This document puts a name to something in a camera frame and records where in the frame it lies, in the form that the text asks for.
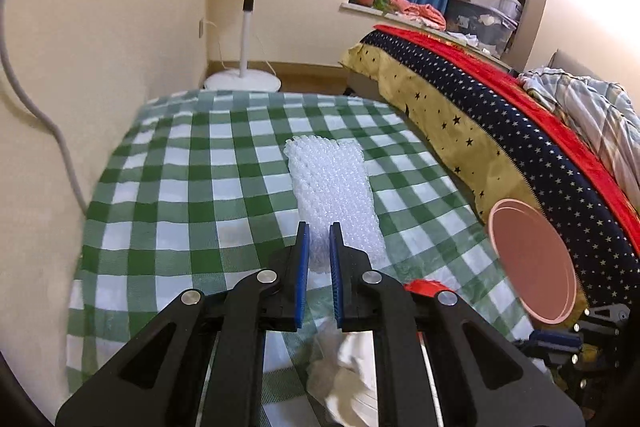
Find red blanket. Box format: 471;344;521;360
375;24;640;258

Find plaid quilt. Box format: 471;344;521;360
517;67;640;202

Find white crumpled cloth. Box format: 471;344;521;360
447;32;483;50

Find red cap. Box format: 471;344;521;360
404;279;451;303

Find yellow star printed sheet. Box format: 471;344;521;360
340;44;543;228

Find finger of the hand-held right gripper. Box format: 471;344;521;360
577;303;630;325
517;331;583;356

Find grey wall cable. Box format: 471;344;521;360
0;0;91;215

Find green checked tablecloth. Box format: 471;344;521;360
67;89;551;427

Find pink folded clothes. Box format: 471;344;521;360
390;0;447;32

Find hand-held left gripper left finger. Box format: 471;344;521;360
55;222;311;427

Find clear storage boxes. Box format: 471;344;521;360
445;0;518;56

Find navy star printed blanket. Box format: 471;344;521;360
360;29;640;308

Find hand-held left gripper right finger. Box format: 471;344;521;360
328;222;586;427

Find bubble wrap sheet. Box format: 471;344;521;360
282;134;388;288

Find pink plastic bin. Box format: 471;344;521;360
487;198;590;327

